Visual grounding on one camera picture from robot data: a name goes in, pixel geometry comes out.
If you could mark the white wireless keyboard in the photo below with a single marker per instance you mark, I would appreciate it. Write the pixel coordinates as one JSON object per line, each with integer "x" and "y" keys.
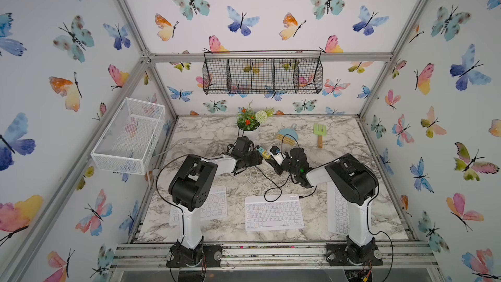
{"x": 215, "y": 208}
{"x": 284, "y": 213}
{"x": 337, "y": 211}

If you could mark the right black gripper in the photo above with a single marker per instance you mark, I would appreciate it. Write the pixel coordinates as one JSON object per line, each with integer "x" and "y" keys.
{"x": 274, "y": 166}

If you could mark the right white wireless keyboard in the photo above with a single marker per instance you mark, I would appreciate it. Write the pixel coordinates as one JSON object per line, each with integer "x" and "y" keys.
{"x": 337, "y": 211}

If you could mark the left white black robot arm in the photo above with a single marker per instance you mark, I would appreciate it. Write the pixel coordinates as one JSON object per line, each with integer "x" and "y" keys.
{"x": 192, "y": 184}

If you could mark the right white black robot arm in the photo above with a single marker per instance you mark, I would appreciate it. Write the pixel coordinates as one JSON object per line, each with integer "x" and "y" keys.
{"x": 355, "y": 182}

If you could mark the black wire wall basket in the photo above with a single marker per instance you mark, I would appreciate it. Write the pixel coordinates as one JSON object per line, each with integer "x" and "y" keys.
{"x": 262, "y": 72}

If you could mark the yellow plug adapter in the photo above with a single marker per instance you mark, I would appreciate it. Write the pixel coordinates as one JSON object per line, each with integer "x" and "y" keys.
{"x": 265, "y": 154}

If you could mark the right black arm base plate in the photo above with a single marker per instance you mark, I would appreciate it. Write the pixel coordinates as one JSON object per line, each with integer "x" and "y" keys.
{"x": 353, "y": 255}

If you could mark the white power strip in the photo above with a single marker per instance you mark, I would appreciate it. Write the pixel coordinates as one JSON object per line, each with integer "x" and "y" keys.
{"x": 271, "y": 156}

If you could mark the middle white wireless keyboard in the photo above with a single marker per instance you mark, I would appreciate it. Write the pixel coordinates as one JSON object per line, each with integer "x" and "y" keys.
{"x": 284, "y": 213}

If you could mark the white mesh wall basket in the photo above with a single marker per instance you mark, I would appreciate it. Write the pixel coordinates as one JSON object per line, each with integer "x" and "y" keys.
{"x": 127, "y": 144}

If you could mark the white potted flower plant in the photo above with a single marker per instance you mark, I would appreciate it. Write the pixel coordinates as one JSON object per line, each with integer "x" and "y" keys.
{"x": 249, "y": 121}

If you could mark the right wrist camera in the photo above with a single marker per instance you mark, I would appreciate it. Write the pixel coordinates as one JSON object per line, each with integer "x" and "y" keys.
{"x": 276, "y": 154}

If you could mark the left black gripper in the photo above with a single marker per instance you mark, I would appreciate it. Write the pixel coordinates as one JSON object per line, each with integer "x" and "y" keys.
{"x": 254, "y": 156}

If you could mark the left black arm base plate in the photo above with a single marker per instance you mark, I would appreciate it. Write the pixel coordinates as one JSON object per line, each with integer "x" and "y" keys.
{"x": 181, "y": 257}

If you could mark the left white wireless keyboard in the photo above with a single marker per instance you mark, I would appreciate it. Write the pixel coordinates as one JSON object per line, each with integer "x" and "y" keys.
{"x": 215, "y": 208}

